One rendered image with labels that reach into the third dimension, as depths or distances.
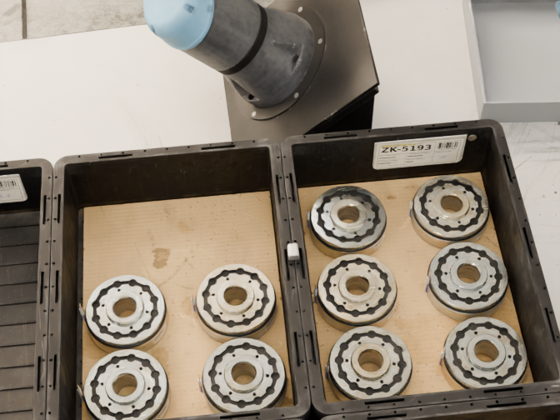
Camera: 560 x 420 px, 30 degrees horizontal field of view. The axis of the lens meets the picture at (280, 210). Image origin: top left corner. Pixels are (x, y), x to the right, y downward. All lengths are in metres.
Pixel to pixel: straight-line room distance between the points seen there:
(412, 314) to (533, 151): 0.45
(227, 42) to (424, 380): 0.54
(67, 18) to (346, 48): 1.50
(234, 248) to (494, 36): 0.67
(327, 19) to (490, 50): 0.37
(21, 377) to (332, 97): 0.57
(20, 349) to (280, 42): 0.57
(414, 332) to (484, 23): 0.70
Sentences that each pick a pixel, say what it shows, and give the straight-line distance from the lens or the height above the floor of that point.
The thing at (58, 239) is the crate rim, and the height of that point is 0.93.
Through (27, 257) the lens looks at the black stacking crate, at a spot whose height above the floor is 0.83.
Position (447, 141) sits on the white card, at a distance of 1.43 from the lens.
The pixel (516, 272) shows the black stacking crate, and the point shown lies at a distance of 1.38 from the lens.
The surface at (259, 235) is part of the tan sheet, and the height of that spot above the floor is 0.83.
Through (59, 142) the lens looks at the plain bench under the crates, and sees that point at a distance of 1.73.
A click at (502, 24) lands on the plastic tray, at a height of 0.70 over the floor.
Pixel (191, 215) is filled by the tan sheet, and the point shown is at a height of 0.83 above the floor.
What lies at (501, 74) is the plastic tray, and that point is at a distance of 1.80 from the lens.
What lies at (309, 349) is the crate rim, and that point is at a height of 0.93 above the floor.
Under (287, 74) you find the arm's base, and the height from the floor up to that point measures 0.88.
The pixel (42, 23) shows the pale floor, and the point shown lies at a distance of 2.92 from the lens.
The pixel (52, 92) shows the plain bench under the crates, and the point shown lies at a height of 0.70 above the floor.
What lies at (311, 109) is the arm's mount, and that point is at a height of 0.86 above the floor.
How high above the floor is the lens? 2.03
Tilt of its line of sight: 56 degrees down
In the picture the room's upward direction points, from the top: 2 degrees counter-clockwise
